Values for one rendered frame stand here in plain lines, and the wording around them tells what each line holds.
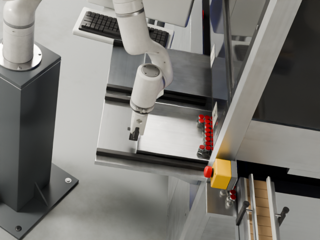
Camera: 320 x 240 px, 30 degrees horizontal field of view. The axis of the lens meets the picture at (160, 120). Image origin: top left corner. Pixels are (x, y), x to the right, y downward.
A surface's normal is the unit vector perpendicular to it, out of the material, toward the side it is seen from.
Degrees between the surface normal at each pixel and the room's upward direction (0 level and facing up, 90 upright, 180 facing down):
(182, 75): 0
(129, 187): 0
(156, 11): 90
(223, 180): 90
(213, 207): 0
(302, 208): 90
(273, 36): 90
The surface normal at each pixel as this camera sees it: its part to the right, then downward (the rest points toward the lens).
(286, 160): -0.04, 0.71
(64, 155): 0.18, -0.69
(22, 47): 0.37, 0.71
